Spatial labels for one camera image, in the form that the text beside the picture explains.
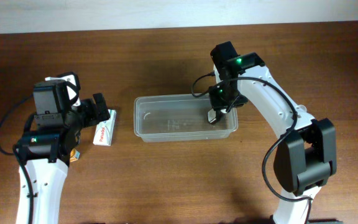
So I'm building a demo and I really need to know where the dark bottle white cap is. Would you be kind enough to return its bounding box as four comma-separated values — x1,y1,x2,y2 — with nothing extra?
207,108,224,124

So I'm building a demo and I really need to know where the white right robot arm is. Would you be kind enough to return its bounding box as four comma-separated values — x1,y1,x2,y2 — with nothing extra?
207,42,337,223

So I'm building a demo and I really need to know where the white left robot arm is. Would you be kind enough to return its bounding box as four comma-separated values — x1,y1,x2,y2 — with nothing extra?
12,80,111,223

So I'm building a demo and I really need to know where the clear plastic container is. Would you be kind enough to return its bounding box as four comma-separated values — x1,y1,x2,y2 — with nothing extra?
134,94,239,142

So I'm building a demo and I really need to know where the white Panadol box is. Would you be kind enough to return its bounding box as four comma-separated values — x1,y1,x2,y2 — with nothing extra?
93,109,117,146

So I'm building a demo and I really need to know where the small orange box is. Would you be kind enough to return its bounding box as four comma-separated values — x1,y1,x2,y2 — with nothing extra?
70,149,80,162

